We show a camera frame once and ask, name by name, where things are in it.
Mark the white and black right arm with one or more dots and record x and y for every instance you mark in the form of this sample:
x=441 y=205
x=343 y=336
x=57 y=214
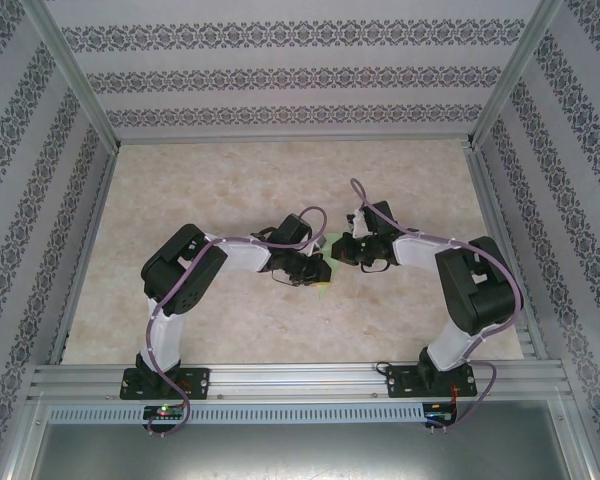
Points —
x=480 y=290

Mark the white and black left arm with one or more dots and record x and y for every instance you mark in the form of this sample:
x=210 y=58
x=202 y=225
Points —
x=180 y=270

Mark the small circuit board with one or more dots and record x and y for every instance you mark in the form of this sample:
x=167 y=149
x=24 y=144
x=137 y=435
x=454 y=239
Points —
x=165 y=412
x=440 y=414

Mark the aluminium mounting rail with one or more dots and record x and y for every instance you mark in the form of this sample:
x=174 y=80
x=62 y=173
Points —
x=300 y=380

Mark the aluminium side rail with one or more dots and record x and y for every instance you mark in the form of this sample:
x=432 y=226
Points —
x=87 y=225
x=495 y=200

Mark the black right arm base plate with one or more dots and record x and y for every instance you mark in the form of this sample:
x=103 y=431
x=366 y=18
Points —
x=405 y=382

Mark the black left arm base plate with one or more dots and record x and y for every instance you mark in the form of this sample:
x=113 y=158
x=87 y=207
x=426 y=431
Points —
x=195 y=382

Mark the aluminium frame post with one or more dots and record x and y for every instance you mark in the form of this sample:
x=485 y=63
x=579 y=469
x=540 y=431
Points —
x=515 y=75
x=70 y=75

